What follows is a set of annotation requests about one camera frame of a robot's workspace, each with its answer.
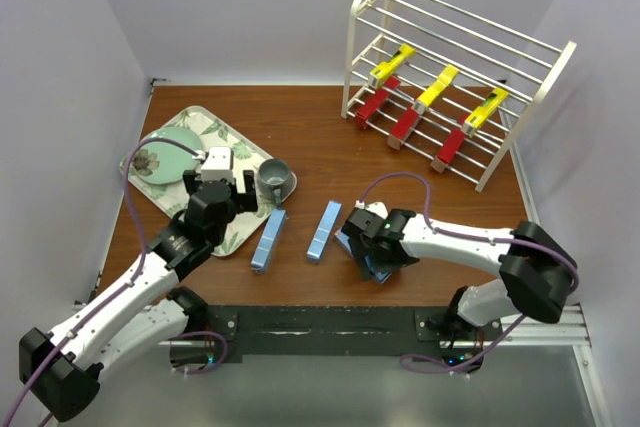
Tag blue toothpaste box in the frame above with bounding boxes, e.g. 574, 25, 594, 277
306, 200, 342, 263
250, 208, 287, 274
334, 230, 392, 285

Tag red toothpaste box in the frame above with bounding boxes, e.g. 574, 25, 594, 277
354, 75, 401, 129
387, 108, 421, 150
431, 128, 466, 173

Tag yellow toothpaste box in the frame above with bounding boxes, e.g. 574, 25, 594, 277
411, 64, 459, 115
367, 44, 416, 89
461, 87, 509, 137

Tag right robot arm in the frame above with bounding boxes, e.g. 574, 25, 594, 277
340, 202, 578, 340

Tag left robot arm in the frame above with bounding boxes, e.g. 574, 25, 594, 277
19, 169, 258, 422

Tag white metal shelf rack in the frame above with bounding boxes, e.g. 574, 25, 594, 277
341, 0, 577, 191

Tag grey ceramic mug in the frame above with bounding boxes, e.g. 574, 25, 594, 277
257, 158, 293, 208

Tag green ceramic plate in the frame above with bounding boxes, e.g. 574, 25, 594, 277
130, 126, 202, 185

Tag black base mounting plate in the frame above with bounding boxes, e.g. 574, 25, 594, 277
186, 305, 502, 363

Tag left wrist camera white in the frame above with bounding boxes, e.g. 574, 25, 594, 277
192, 146, 234, 183

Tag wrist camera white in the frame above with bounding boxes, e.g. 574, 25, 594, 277
354, 200, 388, 218
192, 146, 234, 183

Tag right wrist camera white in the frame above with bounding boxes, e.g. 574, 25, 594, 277
354, 200, 388, 218

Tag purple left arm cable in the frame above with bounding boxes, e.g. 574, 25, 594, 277
0, 137, 232, 427

